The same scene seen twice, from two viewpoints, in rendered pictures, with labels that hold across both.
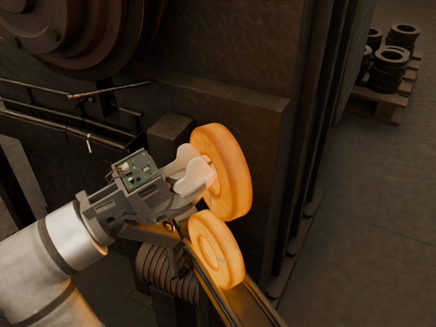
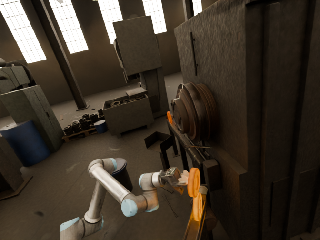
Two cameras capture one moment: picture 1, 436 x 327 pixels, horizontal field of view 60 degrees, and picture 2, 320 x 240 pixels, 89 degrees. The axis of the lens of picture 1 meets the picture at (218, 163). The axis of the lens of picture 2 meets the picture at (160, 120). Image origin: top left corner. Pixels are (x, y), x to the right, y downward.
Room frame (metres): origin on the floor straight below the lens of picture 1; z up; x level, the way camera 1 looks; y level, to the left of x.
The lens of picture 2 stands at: (-0.02, -0.53, 1.60)
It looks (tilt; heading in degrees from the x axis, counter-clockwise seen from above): 22 degrees down; 58
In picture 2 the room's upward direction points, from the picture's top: 14 degrees counter-clockwise
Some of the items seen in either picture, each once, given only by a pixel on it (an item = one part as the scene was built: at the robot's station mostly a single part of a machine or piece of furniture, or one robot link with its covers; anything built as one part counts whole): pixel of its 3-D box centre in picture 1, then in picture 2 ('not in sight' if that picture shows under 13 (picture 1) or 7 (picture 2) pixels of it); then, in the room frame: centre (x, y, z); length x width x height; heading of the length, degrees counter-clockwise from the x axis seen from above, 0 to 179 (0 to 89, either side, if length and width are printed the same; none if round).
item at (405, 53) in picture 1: (326, 45); not in sight; (2.49, -0.74, 0.22); 1.20 x 0.81 x 0.44; 61
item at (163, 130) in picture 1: (174, 161); (212, 175); (0.73, 0.11, 0.68); 0.11 x 0.08 x 0.24; 153
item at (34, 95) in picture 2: not in sight; (38, 120); (-0.31, 4.15, 0.75); 0.70 x 0.48 x 1.50; 63
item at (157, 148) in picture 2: not in sight; (164, 162); (0.81, 0.90, 0.36); 0.26 x 0.20 x 0.72; 98
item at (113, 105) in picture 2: not in sight; (128, 112); (1.45, 3.09, 0.39); 1.03 x 0.83 x 0.79; 157
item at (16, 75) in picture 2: not in sight; (21, 90); (-0.61, 8.44, 1.36); 1.37 x 1.17 x 2.71; 143
